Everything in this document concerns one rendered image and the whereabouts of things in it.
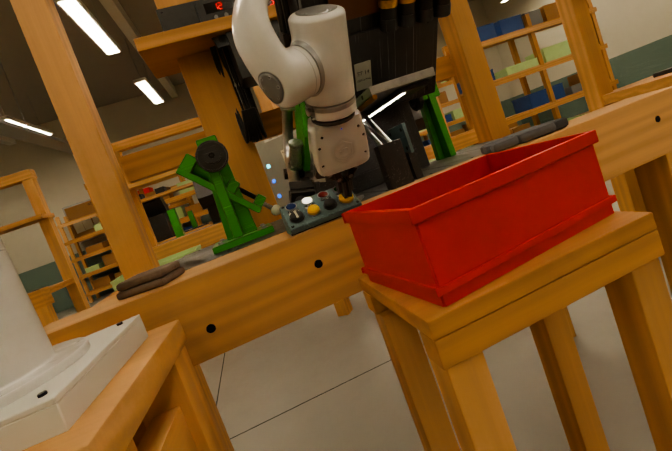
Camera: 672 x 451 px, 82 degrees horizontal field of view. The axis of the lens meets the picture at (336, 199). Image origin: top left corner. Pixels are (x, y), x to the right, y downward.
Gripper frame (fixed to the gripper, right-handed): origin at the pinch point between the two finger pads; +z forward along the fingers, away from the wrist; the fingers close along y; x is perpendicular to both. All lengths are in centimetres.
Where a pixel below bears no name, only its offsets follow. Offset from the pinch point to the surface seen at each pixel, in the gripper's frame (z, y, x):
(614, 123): 7, 66, -5
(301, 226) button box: 3.5, -10.5, -2.5
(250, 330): 14.9, -25.8, -10.9
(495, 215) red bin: -10.9, 8.3, -30.2
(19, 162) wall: 358, -487, 1018
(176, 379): 7.0, -36.6, -19.8
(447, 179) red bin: -1.8, 15.6, -11.1
